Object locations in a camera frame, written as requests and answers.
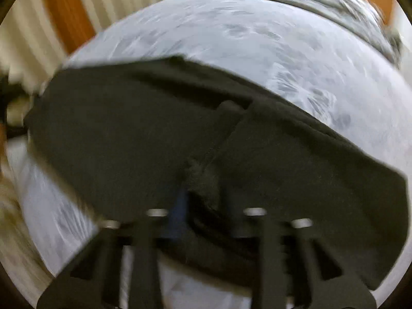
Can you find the cream pleated curtain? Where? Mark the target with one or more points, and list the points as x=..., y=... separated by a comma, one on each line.
x=106, y=0

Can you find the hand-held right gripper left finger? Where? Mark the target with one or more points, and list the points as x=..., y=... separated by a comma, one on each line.
x=179, y=214

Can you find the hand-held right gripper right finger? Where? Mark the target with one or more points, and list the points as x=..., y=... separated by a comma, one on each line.
x=271, y=247

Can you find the black pants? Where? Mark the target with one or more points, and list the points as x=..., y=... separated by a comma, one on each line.
x=128, y=135

